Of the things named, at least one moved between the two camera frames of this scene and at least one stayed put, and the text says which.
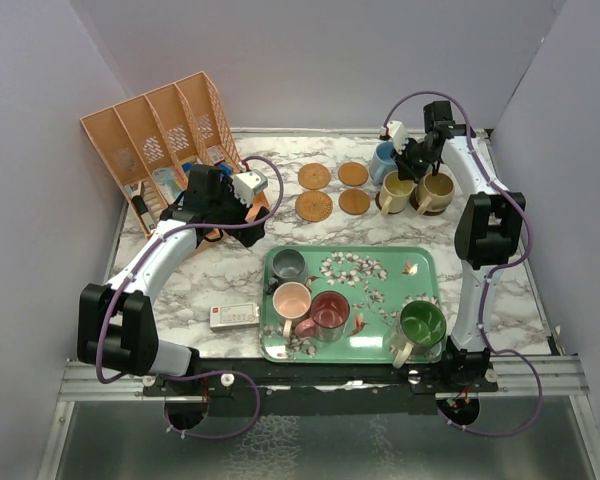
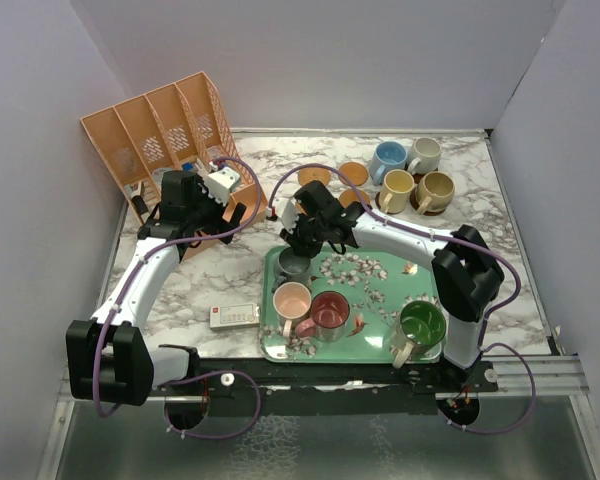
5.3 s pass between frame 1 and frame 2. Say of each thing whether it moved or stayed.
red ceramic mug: stayed
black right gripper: moved
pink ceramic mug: stayed
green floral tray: stayed
